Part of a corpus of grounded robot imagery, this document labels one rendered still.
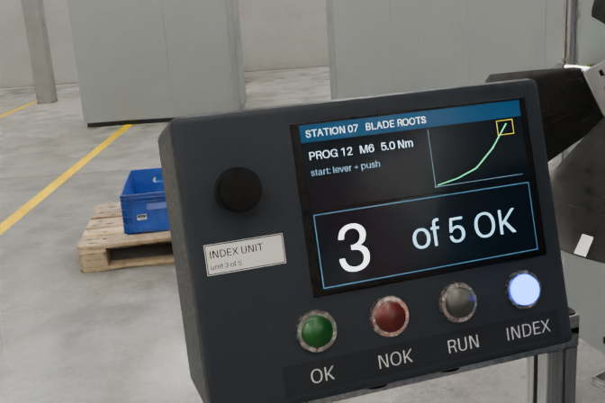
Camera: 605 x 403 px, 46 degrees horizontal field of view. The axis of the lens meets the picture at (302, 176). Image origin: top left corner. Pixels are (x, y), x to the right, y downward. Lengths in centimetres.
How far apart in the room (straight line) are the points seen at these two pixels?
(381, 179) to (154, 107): 787
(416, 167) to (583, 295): 230
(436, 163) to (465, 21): 624
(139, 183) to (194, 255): 398
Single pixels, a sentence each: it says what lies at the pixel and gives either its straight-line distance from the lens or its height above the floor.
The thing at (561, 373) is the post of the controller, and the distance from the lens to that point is 66.
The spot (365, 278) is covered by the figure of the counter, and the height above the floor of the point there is 114.
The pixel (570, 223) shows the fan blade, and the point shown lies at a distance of 113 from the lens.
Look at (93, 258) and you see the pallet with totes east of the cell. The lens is 385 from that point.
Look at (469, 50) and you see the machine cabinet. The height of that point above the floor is 72.
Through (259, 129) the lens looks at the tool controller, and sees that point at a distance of 45.
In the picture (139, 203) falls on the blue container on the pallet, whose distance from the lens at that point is 385.
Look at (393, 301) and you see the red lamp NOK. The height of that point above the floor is 113.
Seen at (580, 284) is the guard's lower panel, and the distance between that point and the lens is 276.
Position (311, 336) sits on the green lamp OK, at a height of 112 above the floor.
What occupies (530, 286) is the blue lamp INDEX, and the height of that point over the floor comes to 112.
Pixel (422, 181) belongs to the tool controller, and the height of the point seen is 120.
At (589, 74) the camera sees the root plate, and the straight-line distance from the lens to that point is 133.
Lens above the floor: 132
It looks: 14 degrees down
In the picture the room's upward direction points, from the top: 4 degrees counter-clockwise
